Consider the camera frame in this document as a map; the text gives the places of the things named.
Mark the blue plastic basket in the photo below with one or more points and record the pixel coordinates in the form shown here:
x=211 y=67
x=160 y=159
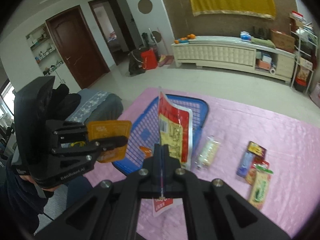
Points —
x=145 y=131

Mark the white rice cracker pack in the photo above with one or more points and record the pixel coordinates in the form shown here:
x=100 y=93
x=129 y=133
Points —
x=208 y=152

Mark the red yellow snack bag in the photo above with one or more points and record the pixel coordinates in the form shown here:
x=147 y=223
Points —
x=175 y=129

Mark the orange jelly cup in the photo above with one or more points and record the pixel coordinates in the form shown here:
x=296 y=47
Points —
x=106 y=130

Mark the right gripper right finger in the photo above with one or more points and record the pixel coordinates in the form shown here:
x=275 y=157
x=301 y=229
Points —
x=212 y=209

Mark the grey embroidered cushion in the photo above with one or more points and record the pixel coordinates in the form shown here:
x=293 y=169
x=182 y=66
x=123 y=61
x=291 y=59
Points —
x=97 y=105

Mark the orange snack stick packet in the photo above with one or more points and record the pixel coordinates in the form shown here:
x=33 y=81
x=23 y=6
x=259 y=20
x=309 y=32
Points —
x=146 y=151

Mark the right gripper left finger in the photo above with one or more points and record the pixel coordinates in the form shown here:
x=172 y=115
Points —
x=109 y=210

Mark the purple yellow snack packet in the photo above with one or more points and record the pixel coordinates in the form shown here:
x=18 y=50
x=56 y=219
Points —
x=256 y=149

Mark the pink gift bag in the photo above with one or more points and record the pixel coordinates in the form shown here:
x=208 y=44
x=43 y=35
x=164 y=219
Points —
x=315 y=94

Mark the red nut snack packet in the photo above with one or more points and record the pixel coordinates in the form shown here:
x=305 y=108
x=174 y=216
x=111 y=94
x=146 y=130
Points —
x=251 y=174

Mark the white metal shelf rack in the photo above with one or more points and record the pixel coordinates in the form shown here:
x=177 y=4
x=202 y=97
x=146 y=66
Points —
x=306 y=47

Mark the green soda cracker pack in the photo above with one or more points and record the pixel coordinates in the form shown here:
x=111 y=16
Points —
x=260 y=187

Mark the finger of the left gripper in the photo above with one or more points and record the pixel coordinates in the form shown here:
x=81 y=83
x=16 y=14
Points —
x=68 y=128
x=94 y=146

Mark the black bag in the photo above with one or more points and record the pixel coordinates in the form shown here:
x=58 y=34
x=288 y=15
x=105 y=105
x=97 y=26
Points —
x=135 y=62

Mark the purple Doublemint gum pack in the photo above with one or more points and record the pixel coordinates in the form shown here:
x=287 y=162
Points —
x=245 y=164

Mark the cardboard box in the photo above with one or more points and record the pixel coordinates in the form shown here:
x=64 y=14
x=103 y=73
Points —
x=282 y=41

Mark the cream TV cabinet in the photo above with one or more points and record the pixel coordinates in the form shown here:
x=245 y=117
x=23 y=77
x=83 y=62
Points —
x=232 y=53

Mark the dark wooden door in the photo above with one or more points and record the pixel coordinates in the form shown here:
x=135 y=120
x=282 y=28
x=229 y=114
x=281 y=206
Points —
x=76 y=45

